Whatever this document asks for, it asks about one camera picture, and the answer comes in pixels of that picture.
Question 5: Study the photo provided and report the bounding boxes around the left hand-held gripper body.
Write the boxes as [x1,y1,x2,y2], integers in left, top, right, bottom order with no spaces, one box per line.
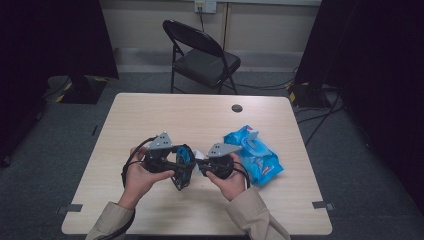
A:
[143,131,175,175]

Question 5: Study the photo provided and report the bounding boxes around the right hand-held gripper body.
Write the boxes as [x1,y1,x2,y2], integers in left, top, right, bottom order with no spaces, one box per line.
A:
[204,142,243,180]

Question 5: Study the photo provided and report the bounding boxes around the white wet wipe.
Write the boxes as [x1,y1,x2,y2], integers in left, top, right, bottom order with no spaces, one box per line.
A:
[191,149,210,175]

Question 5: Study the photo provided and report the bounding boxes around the blue toy car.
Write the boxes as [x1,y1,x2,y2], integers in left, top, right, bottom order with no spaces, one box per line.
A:
[170,143,197,192]

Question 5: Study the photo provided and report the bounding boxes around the blue wet wipes pack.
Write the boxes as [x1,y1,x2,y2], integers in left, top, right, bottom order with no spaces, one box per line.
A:
[223,124,285,187]

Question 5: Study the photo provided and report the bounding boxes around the person's right hand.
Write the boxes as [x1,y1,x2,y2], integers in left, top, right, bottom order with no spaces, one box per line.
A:
[206,152,248,202]

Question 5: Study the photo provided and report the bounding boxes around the person's left hand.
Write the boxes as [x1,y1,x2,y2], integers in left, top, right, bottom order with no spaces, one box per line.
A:
[117,146,175,211]

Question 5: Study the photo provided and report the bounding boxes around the black folding chair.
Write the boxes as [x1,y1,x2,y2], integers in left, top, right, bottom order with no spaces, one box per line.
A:
[162,19,242,96]

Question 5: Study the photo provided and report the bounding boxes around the black stand base yellow tape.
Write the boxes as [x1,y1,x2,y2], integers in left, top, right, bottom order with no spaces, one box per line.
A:
[55,74,109,105]

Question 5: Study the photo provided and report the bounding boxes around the black floor box yellow tape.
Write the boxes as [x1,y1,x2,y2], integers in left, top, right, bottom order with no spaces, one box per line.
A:
[286,81,332,109]

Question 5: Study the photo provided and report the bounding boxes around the grey tape strip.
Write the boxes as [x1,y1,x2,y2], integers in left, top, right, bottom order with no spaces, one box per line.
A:
[56,203,84,215]
[311,200,335,212]

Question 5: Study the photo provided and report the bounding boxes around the black curtain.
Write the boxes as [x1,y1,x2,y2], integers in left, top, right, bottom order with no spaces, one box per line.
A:
[0,0,120,168]
[294,0,424,214]

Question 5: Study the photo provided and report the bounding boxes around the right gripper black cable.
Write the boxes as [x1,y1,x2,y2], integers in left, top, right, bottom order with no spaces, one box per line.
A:
[233,161,251,191]

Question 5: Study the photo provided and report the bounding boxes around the black floor cables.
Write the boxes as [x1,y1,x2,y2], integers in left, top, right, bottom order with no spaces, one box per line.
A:
[229,68,346,148]

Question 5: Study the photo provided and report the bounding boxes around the white wall socket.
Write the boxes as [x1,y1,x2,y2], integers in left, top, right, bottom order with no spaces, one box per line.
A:
[194,0,218,15]

